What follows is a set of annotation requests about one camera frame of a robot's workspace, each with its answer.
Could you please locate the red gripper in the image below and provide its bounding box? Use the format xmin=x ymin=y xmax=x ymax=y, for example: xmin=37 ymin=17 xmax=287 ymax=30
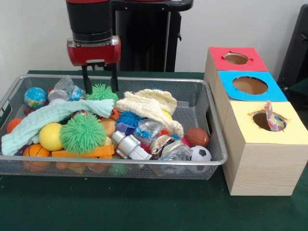
xmin=66 ymin=35 xmax=122 ymax=95

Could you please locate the cream knitted cloth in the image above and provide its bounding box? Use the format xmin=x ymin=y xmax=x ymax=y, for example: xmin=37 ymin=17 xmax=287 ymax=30
xmin=115 ymin=89 xmax=185 ymax=137

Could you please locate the green spiky rubber ball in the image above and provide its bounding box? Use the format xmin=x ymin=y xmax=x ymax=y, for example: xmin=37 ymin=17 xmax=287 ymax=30
xmin=85 ymin=83 xmax=120 ymax=102
xmin=60 ymin=114 xmax=107 ymax=154

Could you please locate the light blue cloth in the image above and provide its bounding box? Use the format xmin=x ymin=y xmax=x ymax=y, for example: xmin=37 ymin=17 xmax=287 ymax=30
xmin=1 ymin=99 xmax=115 ymax=156

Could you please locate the colourful polka dot cloth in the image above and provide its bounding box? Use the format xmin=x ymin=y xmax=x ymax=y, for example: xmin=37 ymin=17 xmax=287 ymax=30
xmin=264 ymin=100 xmax=287 ymax=132

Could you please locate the silver mesh bin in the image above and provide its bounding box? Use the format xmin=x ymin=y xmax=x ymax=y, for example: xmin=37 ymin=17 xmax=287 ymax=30
xmin=0 ymin=74 xmax=229 ymax=181

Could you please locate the wooden box with three holes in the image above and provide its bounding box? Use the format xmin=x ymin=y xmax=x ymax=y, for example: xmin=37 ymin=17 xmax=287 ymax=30
xmin=203 ymin=46 xmax=308 ymax=197

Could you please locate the blue spiky rubber ball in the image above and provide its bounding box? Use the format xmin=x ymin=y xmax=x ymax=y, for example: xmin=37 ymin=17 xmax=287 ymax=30
xmin=116 ymin=110 xmax=148 ymax=127

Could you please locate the blue globe ball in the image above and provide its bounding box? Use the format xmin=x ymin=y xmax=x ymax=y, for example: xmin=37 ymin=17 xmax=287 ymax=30
xmin=23 ymin=87 xmax=48 ymax=109

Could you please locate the yellow smooth ball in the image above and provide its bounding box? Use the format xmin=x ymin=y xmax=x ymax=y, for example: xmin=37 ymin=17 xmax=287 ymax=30
xmin=38 ymin=122 xmax=64 ymax=152

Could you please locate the orange toy basketball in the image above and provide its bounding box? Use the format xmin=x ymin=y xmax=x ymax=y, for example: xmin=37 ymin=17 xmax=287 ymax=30
xmin=23 ymin=143 xmax=52 ymax=158

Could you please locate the red orange ball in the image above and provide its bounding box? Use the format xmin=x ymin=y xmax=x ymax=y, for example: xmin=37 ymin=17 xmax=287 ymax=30
xmin=6 ymin=118 xmax=24 ymax=134

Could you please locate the brown toy football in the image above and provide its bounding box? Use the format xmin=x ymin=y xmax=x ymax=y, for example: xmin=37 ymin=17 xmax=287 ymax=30
xmin=184 ymin=127 xmax=210 ymax=148

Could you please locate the black and white soccer ball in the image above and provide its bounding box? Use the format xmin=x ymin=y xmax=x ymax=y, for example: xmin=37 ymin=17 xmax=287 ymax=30
xmin=190 ymin=145 xmax=213 ymax=161

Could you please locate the dark green table cloth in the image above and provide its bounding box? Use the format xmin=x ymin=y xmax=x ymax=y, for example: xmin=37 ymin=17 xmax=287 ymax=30
xmin=0 ymin=69 xmax=308 ymax=231

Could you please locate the black upright panel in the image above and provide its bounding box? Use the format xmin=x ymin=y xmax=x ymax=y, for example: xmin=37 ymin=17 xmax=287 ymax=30
xmin=276 ymin=3 xmax=308 ymax=85

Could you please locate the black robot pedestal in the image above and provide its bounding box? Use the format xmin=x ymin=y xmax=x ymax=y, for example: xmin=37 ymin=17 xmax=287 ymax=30
xmin=110 ymin=0 xmax=194 ymax=72

